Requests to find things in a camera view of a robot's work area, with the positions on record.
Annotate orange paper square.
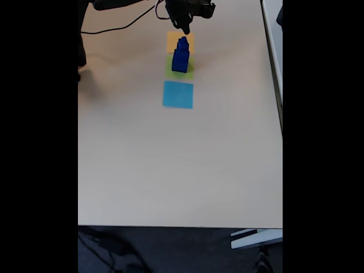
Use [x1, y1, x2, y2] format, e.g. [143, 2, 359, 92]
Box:
[166, 31, 196, 55]

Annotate green paper square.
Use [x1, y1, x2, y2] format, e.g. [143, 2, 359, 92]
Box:
[165, 53, 196, 80]

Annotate light blue paper square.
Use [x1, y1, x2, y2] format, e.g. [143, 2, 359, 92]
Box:
[162, 80, 195, 110]

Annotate medium blue cube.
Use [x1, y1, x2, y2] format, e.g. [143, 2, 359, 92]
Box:
[172, 48, 191, 64]

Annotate large blue cube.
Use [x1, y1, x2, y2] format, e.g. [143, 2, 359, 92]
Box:
[171, 55, 191, 74]

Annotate white neighbouring table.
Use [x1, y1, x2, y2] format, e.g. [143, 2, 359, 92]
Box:
[260, 0, 283, 137]

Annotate white table foot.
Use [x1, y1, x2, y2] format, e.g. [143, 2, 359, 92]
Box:
[230, 228, 283, 250]

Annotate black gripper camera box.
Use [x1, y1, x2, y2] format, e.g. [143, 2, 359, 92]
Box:
[190, 0, 216, 19]

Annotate black camera cable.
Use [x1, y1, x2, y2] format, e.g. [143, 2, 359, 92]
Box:
[81, 0, 171, 35]

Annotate black floor cable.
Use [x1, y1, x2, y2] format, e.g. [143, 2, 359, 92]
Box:
[78, 227, 148, 273]

